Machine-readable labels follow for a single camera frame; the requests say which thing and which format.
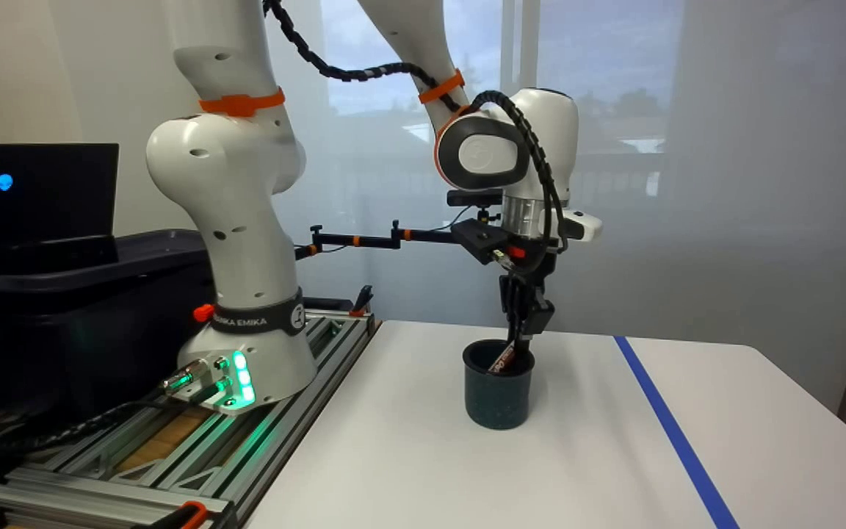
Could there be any black storage bin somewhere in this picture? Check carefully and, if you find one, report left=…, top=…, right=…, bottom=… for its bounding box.
left=0, top=228, right=216, bottom=463

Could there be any black computer monitor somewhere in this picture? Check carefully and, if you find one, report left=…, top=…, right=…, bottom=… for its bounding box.
left=0, top=140, right=119, bottom=277

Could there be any aluminium extrusion base frame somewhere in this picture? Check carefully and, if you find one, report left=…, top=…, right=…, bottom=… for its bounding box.
left=0, top=306, right=381, bottom=529

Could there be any blue tape strip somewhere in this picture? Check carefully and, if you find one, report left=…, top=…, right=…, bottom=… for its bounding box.
left=610, top=331, right=744, bottom=529

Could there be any orange velcro strap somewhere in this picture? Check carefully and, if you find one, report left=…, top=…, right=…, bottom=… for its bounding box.
left=197, top=87, right=287, bottom=121
left=416, top=67, right=468, bottom=105

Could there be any white window frame post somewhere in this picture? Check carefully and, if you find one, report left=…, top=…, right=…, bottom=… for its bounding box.
left=497, top=0, right=542, bottom=96

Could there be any black camera on mount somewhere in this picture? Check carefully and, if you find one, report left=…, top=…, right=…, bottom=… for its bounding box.
left=445, top=188, right=506, bottom=212

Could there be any black corrugated cable conduit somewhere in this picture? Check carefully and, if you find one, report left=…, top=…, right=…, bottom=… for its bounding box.
left=262, top=0, right=570, bottom=259

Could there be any dark teal mug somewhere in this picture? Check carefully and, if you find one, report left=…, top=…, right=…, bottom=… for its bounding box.
left=462, top=337, right=538, bottom=431

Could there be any black articulated camera mount arm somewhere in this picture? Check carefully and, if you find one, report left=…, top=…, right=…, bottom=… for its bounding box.
left=293, top=218, right=507, bottom=266

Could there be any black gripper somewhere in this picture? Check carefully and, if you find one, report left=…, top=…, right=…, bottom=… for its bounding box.
left=497, top=262, right=556, bottom=368

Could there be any orange clamp handle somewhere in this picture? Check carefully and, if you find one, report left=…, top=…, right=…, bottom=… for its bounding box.
left=174, top=496, right=212, bottom=529

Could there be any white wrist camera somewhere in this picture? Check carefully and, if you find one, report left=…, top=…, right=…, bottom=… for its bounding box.
left=564, top=209, right=606, bottom=247

